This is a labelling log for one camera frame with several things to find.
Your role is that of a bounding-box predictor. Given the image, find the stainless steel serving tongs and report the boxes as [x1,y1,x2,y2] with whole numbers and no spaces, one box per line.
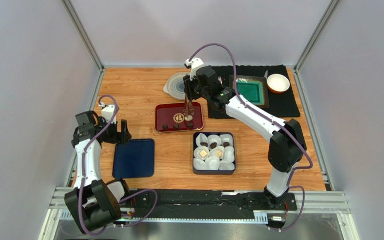
[183,96,195,119]

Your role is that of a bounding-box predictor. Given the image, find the oval white chocolate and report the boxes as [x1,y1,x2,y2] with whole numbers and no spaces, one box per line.
[185,115,194,122]

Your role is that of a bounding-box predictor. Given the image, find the white cube chocolate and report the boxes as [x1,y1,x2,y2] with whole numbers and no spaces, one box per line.
[199,150,208,158]

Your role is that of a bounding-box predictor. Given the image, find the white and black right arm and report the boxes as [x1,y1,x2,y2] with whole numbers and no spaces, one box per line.
[183,63,307,201]

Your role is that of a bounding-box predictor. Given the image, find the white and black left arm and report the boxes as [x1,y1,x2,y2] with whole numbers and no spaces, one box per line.
[64,106,132,237]

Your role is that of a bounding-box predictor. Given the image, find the red chocolate tray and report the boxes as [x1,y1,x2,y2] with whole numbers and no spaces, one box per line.
[154,102,204,133]

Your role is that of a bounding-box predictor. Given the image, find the dark blue chocolate box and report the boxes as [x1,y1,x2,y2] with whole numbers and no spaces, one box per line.
[192,132,237,175]

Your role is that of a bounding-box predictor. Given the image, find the translucent round lid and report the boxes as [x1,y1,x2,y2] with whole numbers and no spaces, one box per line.
[163,72,189,101]

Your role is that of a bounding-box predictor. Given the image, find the dark blue box lid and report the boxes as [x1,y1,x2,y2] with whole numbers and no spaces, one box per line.
[112,139,156,180]

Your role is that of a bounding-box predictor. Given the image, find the white paper cup one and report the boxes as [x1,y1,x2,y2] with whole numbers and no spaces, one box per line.
[195,133,209,147]

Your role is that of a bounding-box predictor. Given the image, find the white paper cup two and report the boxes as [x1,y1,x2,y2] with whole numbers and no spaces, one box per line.
[208,134,222,150]

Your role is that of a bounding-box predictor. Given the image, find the white paper cup three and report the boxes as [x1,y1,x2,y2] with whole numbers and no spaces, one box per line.
[219,134,234,148]

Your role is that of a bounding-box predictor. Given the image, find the green square ceramic plate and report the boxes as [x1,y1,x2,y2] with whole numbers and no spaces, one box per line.
[236,75,270,109]

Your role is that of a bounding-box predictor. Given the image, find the white paper cup four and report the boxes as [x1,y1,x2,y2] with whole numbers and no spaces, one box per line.
[193,146,210,161]

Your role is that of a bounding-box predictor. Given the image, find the white paper cup five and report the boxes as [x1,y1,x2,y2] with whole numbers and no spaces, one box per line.
[208,146,225,158]

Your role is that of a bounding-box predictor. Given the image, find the white paper cup eight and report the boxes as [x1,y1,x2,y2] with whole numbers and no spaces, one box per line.
[221,146,235,163]

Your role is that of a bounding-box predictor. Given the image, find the white paper cup six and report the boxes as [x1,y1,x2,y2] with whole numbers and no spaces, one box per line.
[193,158,208,171]

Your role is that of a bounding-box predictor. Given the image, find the white paper cup seven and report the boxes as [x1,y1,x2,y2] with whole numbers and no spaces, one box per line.
[205,156,221,171]

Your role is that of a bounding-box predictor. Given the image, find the white and orange bowl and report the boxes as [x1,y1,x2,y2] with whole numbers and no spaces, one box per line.
[267,74,291,94]

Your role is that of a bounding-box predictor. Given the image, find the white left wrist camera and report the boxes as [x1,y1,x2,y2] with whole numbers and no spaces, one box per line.
[99,103,117,124]

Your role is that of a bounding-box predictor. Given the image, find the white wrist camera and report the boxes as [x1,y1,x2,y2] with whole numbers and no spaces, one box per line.
[184,57,205,81]
[99,103,117,124]

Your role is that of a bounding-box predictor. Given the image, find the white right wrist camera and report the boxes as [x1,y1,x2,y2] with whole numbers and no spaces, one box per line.
[184,57,205,81]

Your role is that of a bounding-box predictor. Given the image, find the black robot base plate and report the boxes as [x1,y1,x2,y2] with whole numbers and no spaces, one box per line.
[120,189,299,221]

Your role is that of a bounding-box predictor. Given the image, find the aluminium frame rail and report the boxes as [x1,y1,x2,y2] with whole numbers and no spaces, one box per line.
[47,186,353,224]

